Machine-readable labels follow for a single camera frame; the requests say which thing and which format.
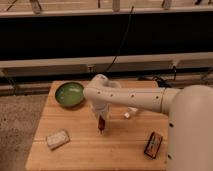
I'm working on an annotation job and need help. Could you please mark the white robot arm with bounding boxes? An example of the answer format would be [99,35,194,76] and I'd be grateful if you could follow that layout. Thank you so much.
[83,74,213,171]

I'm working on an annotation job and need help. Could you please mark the green ceramic bowl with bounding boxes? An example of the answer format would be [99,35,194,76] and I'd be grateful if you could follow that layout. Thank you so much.
[55,82,84,107]

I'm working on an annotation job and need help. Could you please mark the dark snack packet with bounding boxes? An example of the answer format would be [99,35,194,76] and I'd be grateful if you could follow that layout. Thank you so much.
[144,132,163,159]

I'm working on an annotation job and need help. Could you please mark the white small box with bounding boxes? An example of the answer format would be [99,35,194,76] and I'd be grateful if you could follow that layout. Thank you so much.
[124,107,139,119]

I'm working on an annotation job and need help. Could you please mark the black hanging cable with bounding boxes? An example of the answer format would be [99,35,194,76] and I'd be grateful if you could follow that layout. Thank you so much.
[103,4,136,74]

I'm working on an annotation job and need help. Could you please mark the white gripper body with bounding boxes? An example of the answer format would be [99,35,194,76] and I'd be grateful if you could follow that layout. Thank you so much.
[91,103,109,126]

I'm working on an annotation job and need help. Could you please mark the red pepper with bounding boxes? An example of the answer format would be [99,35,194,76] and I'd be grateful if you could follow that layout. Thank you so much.
[98,116,105,134]

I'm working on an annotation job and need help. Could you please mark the white sponge block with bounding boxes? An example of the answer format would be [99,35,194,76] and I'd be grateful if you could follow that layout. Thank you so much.
[46,129,70,150]

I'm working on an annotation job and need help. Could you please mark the wooden table board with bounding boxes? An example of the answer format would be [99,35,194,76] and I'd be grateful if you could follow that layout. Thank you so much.
[25,81,168,171]

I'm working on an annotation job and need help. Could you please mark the black floor cable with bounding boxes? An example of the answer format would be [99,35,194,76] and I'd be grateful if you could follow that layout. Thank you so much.
[137,75,174,89]

